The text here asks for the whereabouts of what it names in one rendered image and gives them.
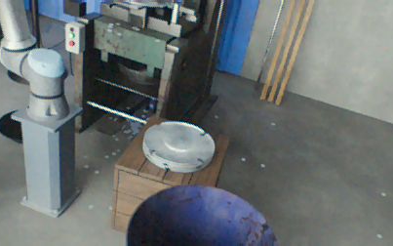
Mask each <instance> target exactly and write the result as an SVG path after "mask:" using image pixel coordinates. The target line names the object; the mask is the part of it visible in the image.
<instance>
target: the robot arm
mask: <svg viewBox="0 0 393 246"><path fill-rule="evenodd" d="M0 22H1V25H2V30H3V32H4V38H3V39H2V41H1V44H2V45H1V49H0V61H1V63H2V64H4V66H6V68H8V69H9V70H11V71H12V72H15V73H16V74H18V75H19V76H21V77H23V78H25V79H26V80H28V81H29V84H30V96H29V100H28V103H27V107H26V111H27V116H29V118H31V119H33V120H36V121H39V122H56V121H59V120H62V119H63V118H65V117H66V116H67V115H68V114H69V104H68V102H67V100H66V97H65V93H64V64H63V58H62V56H61V55H60V54H59V53H57V52H56V51H52V50H48V49H37V43H36V40H35V37H34V36H32V35H31V34H30V33H29V27H28V24H27V18H26V14H25V8H24V6H23V0H0Z"/></svg>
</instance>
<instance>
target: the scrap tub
mask: <svg viewBox="0 0 393 246"><path fill-rule="evenodd" d="M126 246H281V244H280V242H279V238H278V237H277V234H276V233H275V230H274V228H273V226H271V224H270V222H269V221H268V220H267V219H266V218H265V217H264V216H263V215H262V214H261V213H260V212H259V210H258V209H256V208H255V207H254V205H252V204H251V203H249V202H248V201H246V200H245V199H242V197H239V196H238V195H235V194H233V193H231V192H229V191H225V190H223V189H219V188H217V187H212V186H209V185H199V184H183V185H175V186H171V187H167V188H165V189H161V190H159V191H156V192H155V193H152V194H151V195H149V196H148V197H146V199H144V200H143V201H142V202H141V203H140V204H139V205H138V206H137V207H136V208H135V210H134V212H133V213H132V214H131V217H130V219H129V222H128V224H127V230H126Z"/></svg>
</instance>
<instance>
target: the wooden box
mask: <svg viewBox="0 0 393 246"><path fill-rule="evenodd" d="M162 122H173V121H171V120H166V119H164V118H159V117H156V116H150V118H149V119H148V121H147V122H146V124H144V126H143V127H142V129H141V130H140V132H138V134H137V136H136V137H135V139H134V140H133V141H132V142H131V144H130V145H129V147H127V149H126V150H125V152H124V153H123V155H121V157H120V158H119V160H118V161H117V163H115V174H114V183H113V199H112V208H111V209H112V210H111V226H110V228H115V230H119V231H121V232H125V233H126V230H127V224H128V222H129V219H130V217H131V214H132V213H133V212H134V210H135V208H136V207H137V206H138V205H139V204H140V203H141V202H142V201H143V200H144V199H146V197H148V196H149V195H151V194H152V193H155V192H156V191H159V190H161V189H165V188H167V187H171V186H175V185H209V186H212V187H217V183H218V180H219V176H220V173H221V168H222V165H223V161H224V158H225V153H226V151H227V147H228V144H229V138H227V137H226V136H222V135H219V134H214V133H212V132H208V131H205V130H204V133H205V134H207V135H209V136H210V137H211V138H212V140H213V141H214V144H215V151H214V155H213V157H212V161H211V162H210V163H209V164H208V165H207V166H206V167H204V168H203V169H200V170H198V171H192V172H186V173H182V172H176V171H170V170H169V169H170V168H168V167H167V169H164V168H162V167H159V166H158V165H155V164H154V163H152V161H150V160H149V159H148V158H147V157H146V155H145V154H144V151H143V149H142V144H143V139H144V134H145V132H146V130H148V129H149V128H150V127H152V126H154V125H158V126H159V125H160V124H161V123H162ZM205 134H204V135H205Z"/></svg>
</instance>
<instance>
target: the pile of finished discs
mask: <svg viewBox="0 0 393 246"><path fill-rule="evenodd" d="M204 134H205V133H204V130H201V129H200V128H197V127H196V126H192V125H190V124H186V123H182V122H162V123H161V124H160V125H159V126H158V125H154V126H152V127H150V128H149V129H148V130H146V132H145V134H144V139H143V144H142V149H143V151H144V154H145V155H146V157H147V158H148V159H149V160H150V161H152V163H154V164H155V165H158V166H159V167H162V168H164V169H167V167H168V168H170V169H169V170H170V171H176V172H182V173H186V172H192V171H198V170H200V169H203V168H204V167H206V166H207V165H208V164H209V163H210V162H211V161H212V157H213V155H214V151H215V144H214V141H213V140H212V138H211V137H210V136H209V135H207V134H205V135H204Z"/></svg>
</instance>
